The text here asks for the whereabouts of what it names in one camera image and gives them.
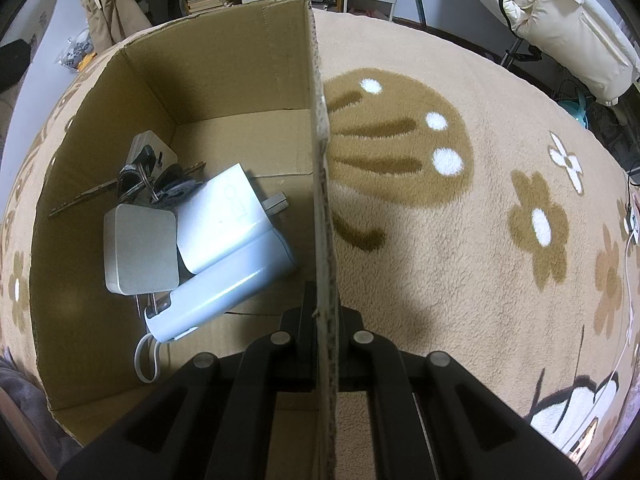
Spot white remote control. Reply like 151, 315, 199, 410
126, 130, 178, 178

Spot khaki hanging trousers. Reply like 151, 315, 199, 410
80, 0, 151, 53

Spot beige patterned carpet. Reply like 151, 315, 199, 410
1, 9, 639, 474

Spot teal fan base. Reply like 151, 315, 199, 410
556, 91, 589, 129

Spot plastic bag with snacks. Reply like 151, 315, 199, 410
56, 28, 96, 72

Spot white power adapter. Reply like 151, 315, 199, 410
176, 164, 296, 278

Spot brown cardboard box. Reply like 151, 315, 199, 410
4, 0, 336, 479

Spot cream puffer coat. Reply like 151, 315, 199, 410
480, 0, 639, 106

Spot white square router box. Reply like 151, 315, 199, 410
103, 204, 179, 296

